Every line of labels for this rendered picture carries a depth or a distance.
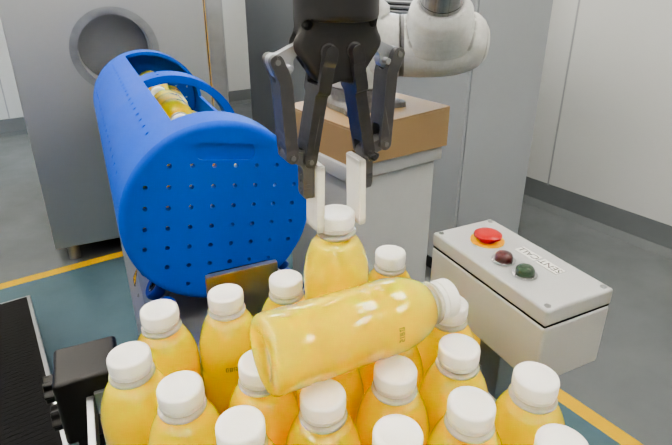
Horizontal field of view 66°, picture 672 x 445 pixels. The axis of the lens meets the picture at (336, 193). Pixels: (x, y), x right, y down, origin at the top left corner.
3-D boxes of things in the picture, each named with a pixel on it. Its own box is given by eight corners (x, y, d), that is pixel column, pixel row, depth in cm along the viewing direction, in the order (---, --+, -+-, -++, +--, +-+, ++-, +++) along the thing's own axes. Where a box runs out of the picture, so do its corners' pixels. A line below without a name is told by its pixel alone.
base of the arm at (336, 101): (362, 91, 154) (362, 72, 151) (408, 106, 136) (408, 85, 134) (308, 100, 146) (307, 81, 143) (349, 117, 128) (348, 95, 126)
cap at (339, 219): (361, 228, 52) (361, 212, 51) (325, 235, 50) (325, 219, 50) (345, 213, 55) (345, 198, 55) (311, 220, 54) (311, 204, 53)
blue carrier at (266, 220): (195, 147, 160) (199, 53, 151) (301, 288, 87) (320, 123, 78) (94, 146, 147) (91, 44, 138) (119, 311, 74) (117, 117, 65)
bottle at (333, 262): (377, 377, 58) (382, 230, 51) (319, 396, 56) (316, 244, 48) (351, 340, 64) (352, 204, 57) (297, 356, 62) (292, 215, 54)
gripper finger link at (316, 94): (342, 47, 44) (327, 44, 43) (319, 171, 47) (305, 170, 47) (323, 42, 47) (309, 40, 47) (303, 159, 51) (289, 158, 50)
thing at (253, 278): (276, 325, 78) (272, 253, 74) (281, 335, 76) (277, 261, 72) (210, 344, 74) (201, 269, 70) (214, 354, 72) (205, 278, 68)
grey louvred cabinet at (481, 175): (308, 154, 448) (304, -26, 393) (514, 255, 285) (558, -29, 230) (252, 166, 420) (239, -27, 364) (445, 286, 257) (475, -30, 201)
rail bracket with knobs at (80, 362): (142, 391, 70) (130, 329, 66) (148, 430, 64) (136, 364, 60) (60, 416, 66) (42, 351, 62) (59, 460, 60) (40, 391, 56)
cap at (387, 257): (370, 265, 65) (370, 253, 64) (380, 251, 68) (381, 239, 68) (400, 272, 64) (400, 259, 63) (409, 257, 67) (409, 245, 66)
